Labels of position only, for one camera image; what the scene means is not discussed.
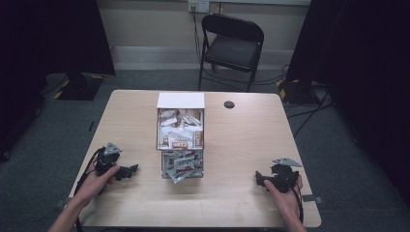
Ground black folding chair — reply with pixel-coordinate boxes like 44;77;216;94
197;13;266;94

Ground person's left hand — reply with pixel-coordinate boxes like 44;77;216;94
74;158;121;208

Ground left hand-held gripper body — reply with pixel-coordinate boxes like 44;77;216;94
95;142;123;177

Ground pile of brown white packets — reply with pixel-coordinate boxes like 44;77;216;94
158;108;204;150

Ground black floor cable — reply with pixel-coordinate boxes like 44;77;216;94
285;88;337;139

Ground dark curtain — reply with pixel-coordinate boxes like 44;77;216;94
0;0;117;162
284;0;410;207

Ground black cable from wall socket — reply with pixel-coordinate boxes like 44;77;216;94
191;7;209;71

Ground white wall socket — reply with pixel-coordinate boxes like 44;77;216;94
188;0;211;14

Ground grey table clamp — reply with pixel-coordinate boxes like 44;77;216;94
301;193;325;204

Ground person's right hand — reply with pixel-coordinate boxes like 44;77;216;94
263;174;305;224

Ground right hand-held gripper black cable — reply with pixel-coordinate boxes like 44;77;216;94
289;180;306;225

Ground clear box with white lid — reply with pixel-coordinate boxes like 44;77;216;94
156;92;206;180

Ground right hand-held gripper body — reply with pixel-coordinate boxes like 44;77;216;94
270;157;303;194

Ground hand-held gripper black cable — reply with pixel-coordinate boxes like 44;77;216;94
289;180;306;225
73;147;106;232

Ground black stand base yellow tape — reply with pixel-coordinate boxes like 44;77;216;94
276;78;328;105
52;72;105;102

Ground left hand-held gripper black cable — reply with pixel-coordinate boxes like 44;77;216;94
73;147;106;232

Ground pile of silver packets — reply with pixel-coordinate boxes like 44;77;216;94
161;150;204;185

